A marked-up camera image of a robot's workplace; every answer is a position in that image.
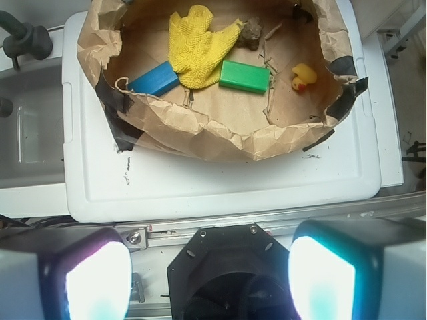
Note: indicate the green rectangular block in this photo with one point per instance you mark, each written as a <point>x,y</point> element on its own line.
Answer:
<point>244,77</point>

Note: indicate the yellow knitted cloth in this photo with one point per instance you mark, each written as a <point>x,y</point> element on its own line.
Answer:
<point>195,52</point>

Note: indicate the grey sink basin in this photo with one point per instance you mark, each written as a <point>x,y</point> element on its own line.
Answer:
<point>32,125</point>

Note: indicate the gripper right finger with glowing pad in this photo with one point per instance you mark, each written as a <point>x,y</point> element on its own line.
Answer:
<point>359,269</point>

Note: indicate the brown lumpy rock toy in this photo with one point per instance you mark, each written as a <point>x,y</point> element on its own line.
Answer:
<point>249,37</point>

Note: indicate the blue rectangular block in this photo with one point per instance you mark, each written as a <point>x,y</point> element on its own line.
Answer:
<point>157,81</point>

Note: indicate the white plastic bin lid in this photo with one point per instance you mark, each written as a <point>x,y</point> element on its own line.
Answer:
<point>105,185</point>

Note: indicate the yellow rubber duck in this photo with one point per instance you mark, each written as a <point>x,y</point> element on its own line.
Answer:
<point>304,76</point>

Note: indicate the aluminium frame rail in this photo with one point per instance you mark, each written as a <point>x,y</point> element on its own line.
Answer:
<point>142,235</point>

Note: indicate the black faucet fixture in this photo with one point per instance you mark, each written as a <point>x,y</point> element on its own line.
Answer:
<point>24,39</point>

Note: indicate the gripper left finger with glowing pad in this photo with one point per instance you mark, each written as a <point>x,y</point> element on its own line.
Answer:
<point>64,273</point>

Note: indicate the crumpled brown paper liner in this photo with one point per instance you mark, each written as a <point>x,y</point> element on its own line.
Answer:
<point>119,41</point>

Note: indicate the black octagonal mount plate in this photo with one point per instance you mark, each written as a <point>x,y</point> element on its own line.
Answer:
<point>234,272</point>

